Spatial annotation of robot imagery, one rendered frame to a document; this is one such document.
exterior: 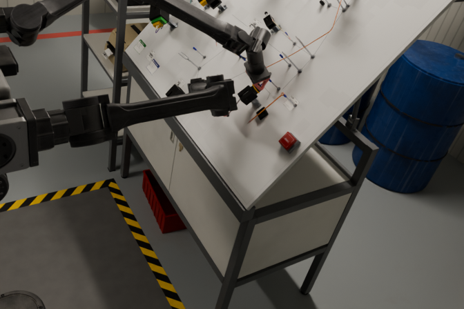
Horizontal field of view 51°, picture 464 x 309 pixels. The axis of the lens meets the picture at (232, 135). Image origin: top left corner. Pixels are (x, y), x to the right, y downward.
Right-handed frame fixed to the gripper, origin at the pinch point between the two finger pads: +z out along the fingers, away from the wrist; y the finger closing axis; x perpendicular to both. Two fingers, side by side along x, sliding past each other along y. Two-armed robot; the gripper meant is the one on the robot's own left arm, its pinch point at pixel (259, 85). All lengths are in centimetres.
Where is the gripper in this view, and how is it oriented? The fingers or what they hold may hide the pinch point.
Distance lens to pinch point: 185.3
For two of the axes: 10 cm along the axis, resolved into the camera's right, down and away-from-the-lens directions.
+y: -3.6, -7.3, 5.8
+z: 1.4, 5.7, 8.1
